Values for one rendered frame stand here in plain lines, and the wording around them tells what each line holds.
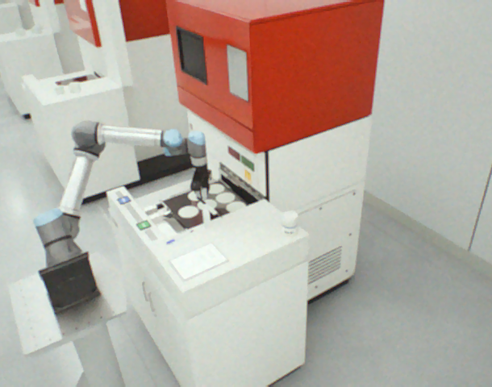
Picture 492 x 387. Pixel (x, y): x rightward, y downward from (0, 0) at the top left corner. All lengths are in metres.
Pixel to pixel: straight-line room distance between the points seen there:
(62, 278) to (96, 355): 0.48
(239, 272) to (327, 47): 1.07
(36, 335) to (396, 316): 2.05
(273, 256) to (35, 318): 1.00
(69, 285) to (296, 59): 1.34
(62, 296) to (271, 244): 0.88
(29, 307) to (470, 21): 2.72
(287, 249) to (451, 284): 1.64
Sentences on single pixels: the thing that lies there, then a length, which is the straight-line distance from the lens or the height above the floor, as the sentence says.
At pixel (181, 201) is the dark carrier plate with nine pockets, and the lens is 2.41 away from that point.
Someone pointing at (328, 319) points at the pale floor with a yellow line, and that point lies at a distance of 2.98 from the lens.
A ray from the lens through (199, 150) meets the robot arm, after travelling 2.12.
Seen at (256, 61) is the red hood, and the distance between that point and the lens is 1.95.
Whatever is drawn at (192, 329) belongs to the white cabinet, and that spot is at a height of 0.75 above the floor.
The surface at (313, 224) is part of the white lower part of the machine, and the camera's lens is 2.58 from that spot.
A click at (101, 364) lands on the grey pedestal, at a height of 0.42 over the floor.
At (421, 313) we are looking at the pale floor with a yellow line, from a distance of 3.13.
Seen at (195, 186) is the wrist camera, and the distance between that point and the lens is 2.14.
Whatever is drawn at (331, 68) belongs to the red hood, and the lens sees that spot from 2.23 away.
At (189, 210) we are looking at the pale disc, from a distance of 2.33.
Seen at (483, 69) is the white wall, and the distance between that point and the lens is 3.07.
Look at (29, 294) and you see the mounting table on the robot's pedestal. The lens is 2.22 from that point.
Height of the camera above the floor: 2.21
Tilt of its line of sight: 32 degrees down
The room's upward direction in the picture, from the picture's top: 3 degrees counter-clockwise
